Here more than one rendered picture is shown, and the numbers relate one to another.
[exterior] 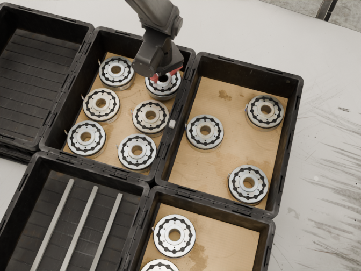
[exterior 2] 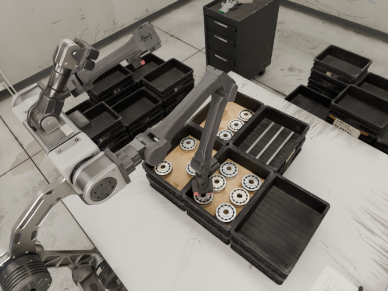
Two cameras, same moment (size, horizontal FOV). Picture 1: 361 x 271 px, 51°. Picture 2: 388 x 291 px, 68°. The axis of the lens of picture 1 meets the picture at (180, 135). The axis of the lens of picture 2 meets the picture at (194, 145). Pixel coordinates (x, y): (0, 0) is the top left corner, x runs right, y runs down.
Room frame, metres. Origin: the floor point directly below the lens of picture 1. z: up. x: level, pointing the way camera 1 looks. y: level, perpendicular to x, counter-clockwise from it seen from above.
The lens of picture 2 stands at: (1.20, 0.40, 2.19)
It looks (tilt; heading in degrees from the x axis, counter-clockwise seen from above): 51 degrees down; 211
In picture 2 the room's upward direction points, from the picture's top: 7 degrees counter-clockwise
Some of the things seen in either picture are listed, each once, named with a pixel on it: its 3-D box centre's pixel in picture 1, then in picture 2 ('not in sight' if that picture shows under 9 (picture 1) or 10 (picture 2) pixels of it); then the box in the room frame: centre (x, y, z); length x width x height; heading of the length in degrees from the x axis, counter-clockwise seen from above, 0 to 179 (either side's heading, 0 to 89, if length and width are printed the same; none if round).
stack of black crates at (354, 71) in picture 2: not in sight; (335, 79); (-1.25, 0.57, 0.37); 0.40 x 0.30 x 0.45; 69
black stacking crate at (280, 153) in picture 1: (230, 136); (185, 160); (0.41, -0.13, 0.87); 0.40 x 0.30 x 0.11; 165
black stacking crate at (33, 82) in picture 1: (25, 80); (279, 223); (0.57, 0.44, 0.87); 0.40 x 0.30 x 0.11; 165
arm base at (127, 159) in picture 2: not in sight; (125, 160); (0.83, -0.08, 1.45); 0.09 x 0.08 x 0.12; 69
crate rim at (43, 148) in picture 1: (122, 98); (228, 184); (0.49, 0.16, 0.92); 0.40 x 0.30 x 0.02; 165
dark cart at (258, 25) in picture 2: not in sight; (239, 43); (-1.43, -0.43, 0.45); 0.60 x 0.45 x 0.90; 159
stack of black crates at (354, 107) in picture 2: not in sight; (354, 124); (-0.73, 0.80, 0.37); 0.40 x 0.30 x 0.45; 68
